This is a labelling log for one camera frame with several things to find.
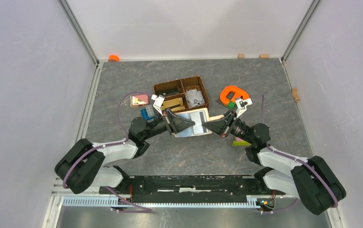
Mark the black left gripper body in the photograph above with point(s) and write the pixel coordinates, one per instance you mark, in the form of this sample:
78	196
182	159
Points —
157	126

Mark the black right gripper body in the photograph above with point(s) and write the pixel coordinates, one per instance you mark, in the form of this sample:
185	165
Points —
239	130

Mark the beige leather card holder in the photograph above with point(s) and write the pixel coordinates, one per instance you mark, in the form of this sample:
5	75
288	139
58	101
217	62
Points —
189	131

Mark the white magnetic stripe card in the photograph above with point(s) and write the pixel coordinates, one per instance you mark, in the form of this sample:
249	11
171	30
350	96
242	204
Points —
199	118

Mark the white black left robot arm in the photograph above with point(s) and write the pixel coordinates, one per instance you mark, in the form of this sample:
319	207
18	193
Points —
85	165

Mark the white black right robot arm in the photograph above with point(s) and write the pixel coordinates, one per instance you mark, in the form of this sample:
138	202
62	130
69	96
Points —
309	180

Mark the yellow cards in basket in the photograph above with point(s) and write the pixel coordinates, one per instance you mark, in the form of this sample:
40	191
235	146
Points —
176	104

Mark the playing card box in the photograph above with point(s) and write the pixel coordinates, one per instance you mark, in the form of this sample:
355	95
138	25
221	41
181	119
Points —
139	100

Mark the silver cards in basket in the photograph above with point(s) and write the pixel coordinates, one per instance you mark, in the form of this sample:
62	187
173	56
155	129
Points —
194	98

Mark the black cards in basket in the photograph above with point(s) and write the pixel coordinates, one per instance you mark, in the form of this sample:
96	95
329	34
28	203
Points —
169	92

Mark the blue toy brick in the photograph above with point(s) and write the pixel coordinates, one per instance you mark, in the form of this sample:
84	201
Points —
146	116

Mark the grey toy brick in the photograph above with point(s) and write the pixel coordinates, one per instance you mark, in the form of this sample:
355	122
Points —
150	110

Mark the lime green toy brick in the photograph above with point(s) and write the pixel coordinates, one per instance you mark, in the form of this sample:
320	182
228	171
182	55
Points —
240	142

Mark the brown woven divided basket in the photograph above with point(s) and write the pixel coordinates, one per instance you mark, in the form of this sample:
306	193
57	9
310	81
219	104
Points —
183	85

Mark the curved wooden piece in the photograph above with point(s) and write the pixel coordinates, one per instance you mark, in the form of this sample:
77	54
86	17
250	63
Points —
295	94

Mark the orange round cap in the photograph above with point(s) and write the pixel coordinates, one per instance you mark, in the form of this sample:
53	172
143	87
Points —
113	58

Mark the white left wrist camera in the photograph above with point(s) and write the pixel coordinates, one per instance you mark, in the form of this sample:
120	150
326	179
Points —
157	104

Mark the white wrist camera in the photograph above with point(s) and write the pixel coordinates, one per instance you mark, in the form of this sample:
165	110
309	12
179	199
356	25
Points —
157	104
242	105

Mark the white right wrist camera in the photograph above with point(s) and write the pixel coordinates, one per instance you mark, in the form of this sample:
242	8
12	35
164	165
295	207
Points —
242	105

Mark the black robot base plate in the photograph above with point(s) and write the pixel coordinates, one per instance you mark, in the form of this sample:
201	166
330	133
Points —
189	188

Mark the aluminium frame rail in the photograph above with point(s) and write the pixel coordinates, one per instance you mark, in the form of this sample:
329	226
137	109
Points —
92	197

